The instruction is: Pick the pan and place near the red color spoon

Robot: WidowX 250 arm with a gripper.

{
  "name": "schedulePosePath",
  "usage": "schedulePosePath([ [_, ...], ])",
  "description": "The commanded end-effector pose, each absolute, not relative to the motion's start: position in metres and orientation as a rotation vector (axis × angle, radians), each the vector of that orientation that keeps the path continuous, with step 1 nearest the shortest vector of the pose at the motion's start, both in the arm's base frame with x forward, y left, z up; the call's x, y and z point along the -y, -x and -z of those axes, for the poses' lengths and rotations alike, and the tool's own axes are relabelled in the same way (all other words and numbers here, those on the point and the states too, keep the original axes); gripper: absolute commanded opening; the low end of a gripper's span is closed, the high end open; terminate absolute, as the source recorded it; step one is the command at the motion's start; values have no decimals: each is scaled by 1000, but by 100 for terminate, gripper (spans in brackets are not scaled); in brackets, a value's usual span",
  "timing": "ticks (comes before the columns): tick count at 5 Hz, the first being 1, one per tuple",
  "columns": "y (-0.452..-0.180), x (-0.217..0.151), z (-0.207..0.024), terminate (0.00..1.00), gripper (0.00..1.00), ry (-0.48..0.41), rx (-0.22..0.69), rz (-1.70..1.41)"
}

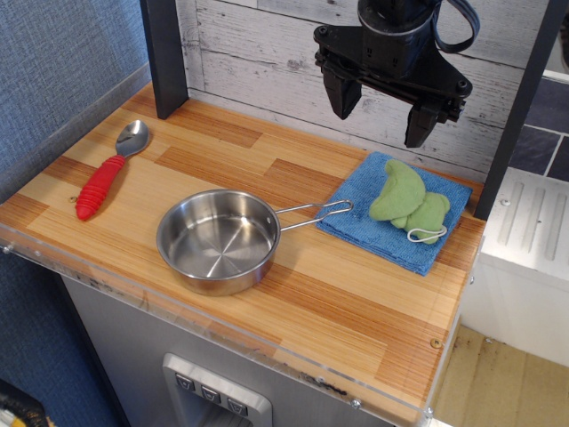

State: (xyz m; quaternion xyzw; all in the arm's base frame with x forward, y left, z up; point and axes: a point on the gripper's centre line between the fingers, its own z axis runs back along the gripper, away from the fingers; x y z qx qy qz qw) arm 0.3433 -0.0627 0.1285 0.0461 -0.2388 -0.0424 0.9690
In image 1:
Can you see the silver dispenser button panel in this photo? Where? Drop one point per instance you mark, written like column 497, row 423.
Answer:
column 201, row 397

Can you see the stainless steel pan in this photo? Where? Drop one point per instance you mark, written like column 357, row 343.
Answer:
column 223, row 241

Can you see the yellow black object at corner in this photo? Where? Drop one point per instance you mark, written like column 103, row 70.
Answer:
column 20, row 409

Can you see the dark support post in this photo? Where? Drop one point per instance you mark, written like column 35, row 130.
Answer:
column 531, row 78
column 165, row 56

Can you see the dark left support post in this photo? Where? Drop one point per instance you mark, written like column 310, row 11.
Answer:
column 165, row 56

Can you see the green plush toy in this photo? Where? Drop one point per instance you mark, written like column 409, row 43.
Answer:
column 406, row 204

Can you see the red handled metal spoon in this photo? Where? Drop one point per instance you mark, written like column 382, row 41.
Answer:
column 133, row 139

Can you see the dark right support post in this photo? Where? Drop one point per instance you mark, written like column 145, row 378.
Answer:
column 531, row 78

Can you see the clear acrylic table edge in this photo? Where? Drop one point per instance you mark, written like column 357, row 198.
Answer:
column 332, row 336

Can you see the white side cabinet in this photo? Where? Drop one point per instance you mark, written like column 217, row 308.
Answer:
column 518, row 293

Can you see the blue folded cloth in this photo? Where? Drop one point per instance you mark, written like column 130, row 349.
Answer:
column 381, row 238

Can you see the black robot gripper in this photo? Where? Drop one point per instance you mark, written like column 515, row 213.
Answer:
column 396, row 50

